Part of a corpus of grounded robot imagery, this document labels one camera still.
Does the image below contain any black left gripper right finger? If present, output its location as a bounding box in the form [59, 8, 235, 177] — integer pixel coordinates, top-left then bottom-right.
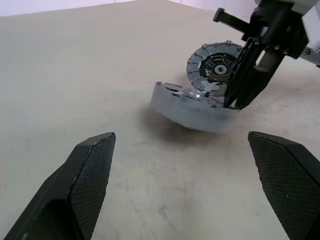
[247, 130, 320, 240]

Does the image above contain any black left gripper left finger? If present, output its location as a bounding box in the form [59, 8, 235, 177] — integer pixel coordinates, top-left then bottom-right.
[3, 131, 117, 240]

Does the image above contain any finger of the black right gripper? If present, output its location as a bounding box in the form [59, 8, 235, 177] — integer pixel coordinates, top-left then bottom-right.
[223, 39, 261, 109]
[234, 66, 276, 110]

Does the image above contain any grey round motor housing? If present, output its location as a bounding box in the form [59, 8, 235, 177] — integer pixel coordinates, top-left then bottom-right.
[149, 81, 240, 133]

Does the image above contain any grey round lid with coils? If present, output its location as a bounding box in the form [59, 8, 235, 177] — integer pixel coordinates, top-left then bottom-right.
[186, 41, 244, 92]

